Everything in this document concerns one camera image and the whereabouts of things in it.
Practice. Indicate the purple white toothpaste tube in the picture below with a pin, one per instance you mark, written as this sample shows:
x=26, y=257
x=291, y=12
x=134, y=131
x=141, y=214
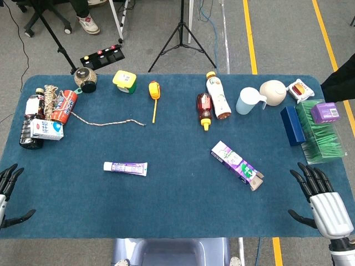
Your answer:
x=124, y=168

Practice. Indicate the purple white carton box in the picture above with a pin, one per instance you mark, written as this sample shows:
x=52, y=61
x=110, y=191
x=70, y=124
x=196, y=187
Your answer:
x=235, y=163

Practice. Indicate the dark blue rectangular box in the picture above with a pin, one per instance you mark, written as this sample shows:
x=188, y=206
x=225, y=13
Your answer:
x=292, y=126

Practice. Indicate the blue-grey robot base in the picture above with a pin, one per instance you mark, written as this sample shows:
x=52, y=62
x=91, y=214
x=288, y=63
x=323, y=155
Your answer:
x=172, y=252

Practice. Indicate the blue carpet table mat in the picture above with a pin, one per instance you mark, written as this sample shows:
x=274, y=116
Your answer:
x=172, y=199

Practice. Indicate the beige bowl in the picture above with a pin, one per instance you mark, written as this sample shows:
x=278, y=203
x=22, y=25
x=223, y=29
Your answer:
x=273, y=92

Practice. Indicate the black camera tripod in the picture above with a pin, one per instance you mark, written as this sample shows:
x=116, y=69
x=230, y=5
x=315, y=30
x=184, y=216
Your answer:
x=182, y=27

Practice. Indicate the dark sauce plastic bottle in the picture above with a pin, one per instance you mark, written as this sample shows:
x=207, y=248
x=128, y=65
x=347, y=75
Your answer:
x=32, y=106

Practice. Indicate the white label tea bottle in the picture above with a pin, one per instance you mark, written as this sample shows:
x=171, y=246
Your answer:
x=219, y=97

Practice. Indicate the black slanted light stand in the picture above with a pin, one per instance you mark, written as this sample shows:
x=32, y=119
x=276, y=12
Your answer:
x=56, y=43

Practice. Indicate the white metal frame stand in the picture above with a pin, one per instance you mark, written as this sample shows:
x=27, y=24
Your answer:
x=117, y=19

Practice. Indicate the white blue milk carton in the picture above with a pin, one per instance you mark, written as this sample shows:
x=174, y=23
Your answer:
x=45, y=130

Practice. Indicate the burger snack packet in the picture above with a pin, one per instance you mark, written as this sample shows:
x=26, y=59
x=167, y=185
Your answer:
x=301, y=89

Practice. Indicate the yellow tape measure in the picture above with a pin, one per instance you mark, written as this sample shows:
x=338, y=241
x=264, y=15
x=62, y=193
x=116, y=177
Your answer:
x=154, y=90

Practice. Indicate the brown honey squeeze bottle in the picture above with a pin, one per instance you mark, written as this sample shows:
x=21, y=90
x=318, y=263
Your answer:
x=204, y=109

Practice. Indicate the white upright post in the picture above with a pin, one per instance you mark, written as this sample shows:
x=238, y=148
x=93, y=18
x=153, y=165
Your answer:
x=190, y=19

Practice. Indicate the green tub yellow lid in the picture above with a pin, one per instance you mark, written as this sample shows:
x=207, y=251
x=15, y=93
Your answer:
x=124, y=79

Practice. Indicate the seated person dark clothes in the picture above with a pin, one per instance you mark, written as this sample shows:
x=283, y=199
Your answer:
x=80, y=7

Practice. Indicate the green clear container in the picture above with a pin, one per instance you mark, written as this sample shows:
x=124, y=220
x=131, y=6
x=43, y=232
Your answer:
x=324, y=138

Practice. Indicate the right black-fingered robot hand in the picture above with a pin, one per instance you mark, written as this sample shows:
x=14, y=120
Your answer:
x=330, y=210

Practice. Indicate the small purple carton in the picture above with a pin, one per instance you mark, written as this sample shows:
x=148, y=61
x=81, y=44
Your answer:
x=325, y=112

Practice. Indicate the orange drink can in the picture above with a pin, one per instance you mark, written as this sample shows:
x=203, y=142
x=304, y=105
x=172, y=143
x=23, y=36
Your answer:
x=65, y=106

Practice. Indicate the grain jar black lid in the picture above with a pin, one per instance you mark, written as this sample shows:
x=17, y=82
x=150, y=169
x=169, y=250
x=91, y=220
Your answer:
x=86, y=79

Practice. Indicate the light blue plastic pitcher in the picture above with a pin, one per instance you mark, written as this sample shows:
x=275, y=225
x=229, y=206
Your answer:
x=247, y=101

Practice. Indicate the black foot pedal board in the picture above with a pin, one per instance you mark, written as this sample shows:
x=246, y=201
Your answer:
x=102, y=58

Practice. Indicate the black office chair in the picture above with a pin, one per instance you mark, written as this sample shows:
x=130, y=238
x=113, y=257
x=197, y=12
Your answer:
x=41, y=16

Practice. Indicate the black fabric garment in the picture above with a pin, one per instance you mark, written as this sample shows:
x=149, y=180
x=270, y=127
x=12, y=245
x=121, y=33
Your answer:
x=341, y=83

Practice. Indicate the white red sneaker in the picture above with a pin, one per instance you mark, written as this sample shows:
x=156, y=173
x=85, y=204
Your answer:
x=88, y=25
x=97, y=2

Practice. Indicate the left black-fingered robot hand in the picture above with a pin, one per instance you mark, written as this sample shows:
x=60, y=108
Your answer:
x=8, y=180

